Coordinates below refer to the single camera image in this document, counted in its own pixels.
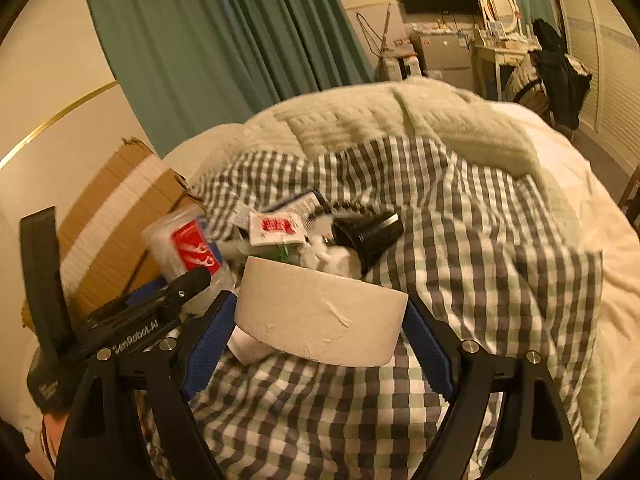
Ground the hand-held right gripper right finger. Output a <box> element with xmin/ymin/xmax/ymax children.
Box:
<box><xmin>400</xmin><ymin>296</ymin><xmax>583</xmax><ymax>480</ymax></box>

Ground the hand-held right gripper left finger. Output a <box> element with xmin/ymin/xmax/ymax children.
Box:
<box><xmin>54</xmin><ymin>291</ymin><xmax>239</xmax><ymax>480</ymax></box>

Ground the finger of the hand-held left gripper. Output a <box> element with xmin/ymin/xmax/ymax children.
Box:
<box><xmin>122</xmin><ymin>280</ymin><xmax>168</xmax><ymax>309</ymax></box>
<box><xmin>85</xmin><ymin>266</ymin><xmax>212</xmax><ymax>357</ymax></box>

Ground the clear cup with red label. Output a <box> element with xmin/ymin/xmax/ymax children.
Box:
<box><xmin>141</xmin><ymin>205</ymin><xmax>236</xmax><ymax>311</ymax></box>

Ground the brown cardboard box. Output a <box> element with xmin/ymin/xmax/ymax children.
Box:
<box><xmin>22</xmin><ymin>136</ymin><xmax>208</xmax><ymax>331</ymax></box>

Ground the white toilet paper roll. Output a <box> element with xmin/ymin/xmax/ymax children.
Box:
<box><xmin>233</xmin><ymin>256</ymin><xmax>410</xmax><ymax>367</ymax></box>

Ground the white sachet with red label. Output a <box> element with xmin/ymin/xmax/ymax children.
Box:
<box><xmin>248</xmin><ymin>211</ymin><xmax>307</xmax><ymax>247</ymax></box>

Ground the grey white checked blanket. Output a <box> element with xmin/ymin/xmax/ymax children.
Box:
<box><xmin>137</xmin><ymin>135</ymin><xmax>606</xmax><ymax>480</ymax></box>

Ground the white crumpled tissue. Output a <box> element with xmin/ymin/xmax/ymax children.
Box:
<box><xmin>300</xmin><ymin>237</ymin><xmax>363</xmax><ymax>281</ymax></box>

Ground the dark blue-edged packet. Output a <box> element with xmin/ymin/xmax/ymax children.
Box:
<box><xmin>260</xmin><ymin>187</ymin><xmax>333</xmax><ymax>226</ymax></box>

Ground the white duvet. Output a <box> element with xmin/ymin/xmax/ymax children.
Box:
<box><xmin>520</xmin><ymin>110</ymin><xmax>640</xmax><ymax>480</ymax></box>

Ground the wide green curtain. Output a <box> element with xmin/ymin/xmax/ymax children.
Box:
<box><xmin>80</xmin><ymin>0</ymin><xmax>376</xmax><ymax>158</ymax></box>

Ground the cream fluffy blanket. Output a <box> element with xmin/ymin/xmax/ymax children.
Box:
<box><xmin>245</xmin><ymin>76</ymin><xmax>606</xmax><ymax>456</ymax></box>

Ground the wooden chair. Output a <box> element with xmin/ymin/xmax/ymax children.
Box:
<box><xmin>617</xmin><ymin>165</ymin><xmax>640</xmax><ymax>236</ymax></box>

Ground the beige puffer jacket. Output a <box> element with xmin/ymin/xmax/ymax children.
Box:
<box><xmin>504</xmin><ymin>57</ymin><xmax>551</xmax><ymax>116</ymax></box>

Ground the white plastic drawer unit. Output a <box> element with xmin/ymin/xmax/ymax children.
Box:
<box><xmin>377</xmin><ymin>55</ymin><xmax>418</xmax><ymax>83</ymax></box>

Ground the small silver fridge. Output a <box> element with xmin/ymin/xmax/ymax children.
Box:
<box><xmin>410</xmin><ymin>29</ymin><xmax>475</xmax><ymax>92</ymax></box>

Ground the white dressing table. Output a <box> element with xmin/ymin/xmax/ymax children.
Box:
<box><xmin>472</xmin><ymin>35</ymin><xmax>543</xmax><ymax>103</ymax></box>

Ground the black jacket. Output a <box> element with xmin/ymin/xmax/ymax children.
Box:
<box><xmin>530</xmin><ymin>19</ymin><xmax>593</xmax><ymax>131</ymax></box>

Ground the oval white vanity mirror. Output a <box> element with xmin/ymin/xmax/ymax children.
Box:
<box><xmin>481</xmin><ymin>0</ymin><xmax>521</xmax><ymax>36</ymax></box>

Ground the white louvred wardrobe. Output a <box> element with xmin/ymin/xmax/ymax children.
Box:
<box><xmin>547</xmin><ymin>0</ymin><xmax>640</xmax><ymax>171</ymax></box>

